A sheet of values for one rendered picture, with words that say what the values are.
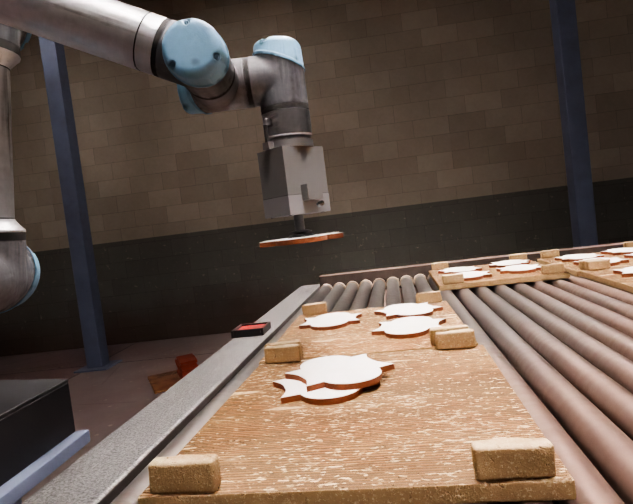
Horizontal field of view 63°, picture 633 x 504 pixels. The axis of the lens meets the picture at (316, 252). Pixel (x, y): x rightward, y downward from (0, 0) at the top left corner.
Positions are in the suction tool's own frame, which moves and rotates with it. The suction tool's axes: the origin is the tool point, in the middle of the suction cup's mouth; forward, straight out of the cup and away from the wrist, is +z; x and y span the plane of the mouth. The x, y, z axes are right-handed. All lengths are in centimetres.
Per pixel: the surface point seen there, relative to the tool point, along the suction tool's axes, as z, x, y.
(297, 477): 18.2, -27.8, -27.8
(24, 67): -235, 625, 136
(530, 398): 19.9, -34.1, 1.8
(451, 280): 17, 20, 71
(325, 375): 16.5, -13.0, -10.1
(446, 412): 18.2, -30.7, -9.7
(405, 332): 17.4, -6.0, 15.6
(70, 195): -62, 471, 117
